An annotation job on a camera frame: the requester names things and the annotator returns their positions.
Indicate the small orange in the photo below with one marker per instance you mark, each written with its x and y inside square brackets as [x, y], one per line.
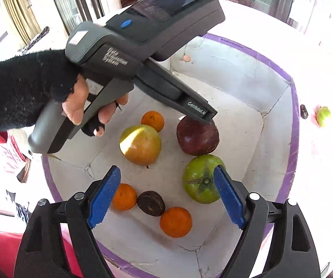
[176, 222]
[125, 197]

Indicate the yellow fruit in box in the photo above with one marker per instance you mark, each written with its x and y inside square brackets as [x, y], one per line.
[140, 144]

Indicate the green persimmon in box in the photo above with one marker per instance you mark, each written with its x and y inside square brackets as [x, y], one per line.
[198, 181]

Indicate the left hand black glove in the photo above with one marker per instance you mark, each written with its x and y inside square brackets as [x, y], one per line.
[29, 82]

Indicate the dark red apple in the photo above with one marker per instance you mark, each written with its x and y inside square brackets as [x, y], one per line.
[196, 138]

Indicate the green apple on table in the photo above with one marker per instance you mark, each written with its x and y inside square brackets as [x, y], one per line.
[322, 114]

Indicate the dark passion fruit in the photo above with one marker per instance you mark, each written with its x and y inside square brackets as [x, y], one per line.
[303, 112]
[151, 203]

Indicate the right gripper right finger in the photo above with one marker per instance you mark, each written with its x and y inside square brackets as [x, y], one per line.
[292, 251]

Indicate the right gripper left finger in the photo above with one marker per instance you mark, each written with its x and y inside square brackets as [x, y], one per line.
[41, 251]

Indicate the purple cardboard box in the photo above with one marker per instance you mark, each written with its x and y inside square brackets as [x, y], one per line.
[259, 137]

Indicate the pink checkered tablecloth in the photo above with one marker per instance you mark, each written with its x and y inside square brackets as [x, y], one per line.
[308, 60]

